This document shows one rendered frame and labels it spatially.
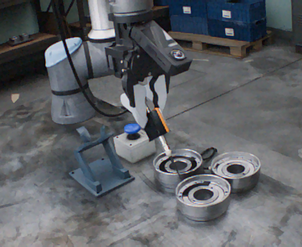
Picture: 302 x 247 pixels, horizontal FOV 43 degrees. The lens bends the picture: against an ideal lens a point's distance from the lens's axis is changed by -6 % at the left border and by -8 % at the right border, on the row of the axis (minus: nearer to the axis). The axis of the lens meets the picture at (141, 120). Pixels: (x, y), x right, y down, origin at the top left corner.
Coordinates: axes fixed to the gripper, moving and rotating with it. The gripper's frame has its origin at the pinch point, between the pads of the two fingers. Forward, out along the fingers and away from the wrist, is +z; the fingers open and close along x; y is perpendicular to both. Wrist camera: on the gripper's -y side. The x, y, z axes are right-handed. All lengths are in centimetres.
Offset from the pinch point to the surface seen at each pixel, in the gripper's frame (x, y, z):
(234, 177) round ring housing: -9.8, -11.3, 12.8
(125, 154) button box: -3.3, 16.8, 15.4
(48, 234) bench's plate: 23.9, 5.1, 17.0
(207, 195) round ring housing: -4.8, -8.7, 15.6
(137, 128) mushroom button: -7.1, 16.1, 9.9
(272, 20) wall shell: -382, 240, 79
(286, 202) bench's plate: -14.4, -21.5, 16.9
